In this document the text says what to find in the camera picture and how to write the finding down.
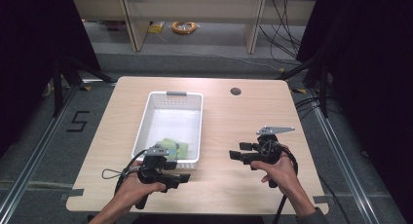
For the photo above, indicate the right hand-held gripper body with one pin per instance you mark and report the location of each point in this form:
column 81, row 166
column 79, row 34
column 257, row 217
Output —
column 269, row 149

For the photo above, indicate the person's left hand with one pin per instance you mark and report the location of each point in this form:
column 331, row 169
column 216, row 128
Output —
column 136, row 190

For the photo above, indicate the aluminium floor rail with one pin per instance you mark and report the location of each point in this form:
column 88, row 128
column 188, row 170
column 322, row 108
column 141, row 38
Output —
column 344, row 159
column 39, row 149

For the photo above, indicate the black curtain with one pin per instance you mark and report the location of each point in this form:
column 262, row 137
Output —
column 373, row 71
column 32, row 55

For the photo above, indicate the grey tape strip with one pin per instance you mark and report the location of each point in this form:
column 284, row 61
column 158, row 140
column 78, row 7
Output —
column 75, row 193
column 320, row 199

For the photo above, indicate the person's right hand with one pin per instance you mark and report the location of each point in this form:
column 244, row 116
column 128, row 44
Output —
column 282, row 175

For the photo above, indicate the black metal stand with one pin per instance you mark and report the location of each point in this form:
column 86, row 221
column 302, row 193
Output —
column 323, row 87
column 58, row 87

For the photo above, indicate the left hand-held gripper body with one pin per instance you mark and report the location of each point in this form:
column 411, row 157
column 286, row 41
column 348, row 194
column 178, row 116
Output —
column 152, row 170

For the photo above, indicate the green mitten with face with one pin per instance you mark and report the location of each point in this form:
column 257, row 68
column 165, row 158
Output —
column 168, row 143

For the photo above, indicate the beige wooden cabinet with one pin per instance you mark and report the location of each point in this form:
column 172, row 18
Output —
column 195, row 9

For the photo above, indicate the dark round table grommet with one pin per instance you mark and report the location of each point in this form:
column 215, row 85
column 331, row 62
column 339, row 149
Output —
column 235, row 91

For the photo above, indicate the white plastic basket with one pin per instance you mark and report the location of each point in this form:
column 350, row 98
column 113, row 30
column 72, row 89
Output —
column 172, row 123

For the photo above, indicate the yellow packet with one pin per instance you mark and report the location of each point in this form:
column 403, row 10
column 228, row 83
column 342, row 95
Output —
column 156, row 28

